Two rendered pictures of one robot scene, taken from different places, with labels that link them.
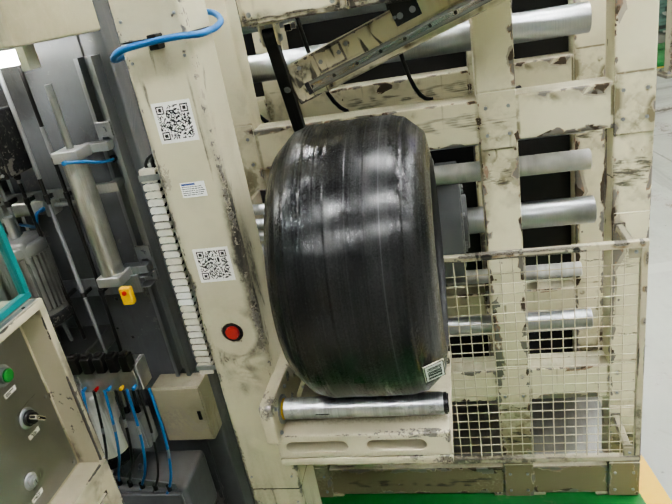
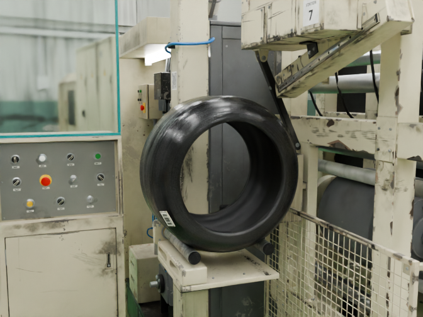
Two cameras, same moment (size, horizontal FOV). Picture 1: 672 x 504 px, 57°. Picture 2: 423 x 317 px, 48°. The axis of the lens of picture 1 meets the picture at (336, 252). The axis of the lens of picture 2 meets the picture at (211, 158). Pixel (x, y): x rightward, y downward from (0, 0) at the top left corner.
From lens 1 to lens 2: 1.52 m
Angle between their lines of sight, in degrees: 57
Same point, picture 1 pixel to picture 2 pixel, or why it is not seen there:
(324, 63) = (284, 76)
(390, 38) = (306, 65)
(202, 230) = not seen: hidden behind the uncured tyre
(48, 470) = (100, 202)
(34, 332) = (116, 148)
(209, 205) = not seen: hidden behind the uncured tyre
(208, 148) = (177, 94)
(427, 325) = (160, 187)
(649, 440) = not seen: outside the picture
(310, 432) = (164, 245)
